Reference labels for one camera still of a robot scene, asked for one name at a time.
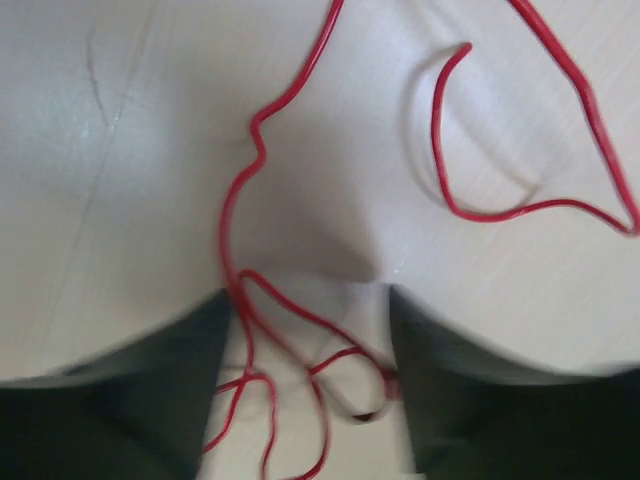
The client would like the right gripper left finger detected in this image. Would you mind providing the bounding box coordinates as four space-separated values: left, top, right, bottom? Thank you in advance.
1 289 233 479

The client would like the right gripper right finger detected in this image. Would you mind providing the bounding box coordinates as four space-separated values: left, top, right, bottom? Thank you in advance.
388 286 639 479

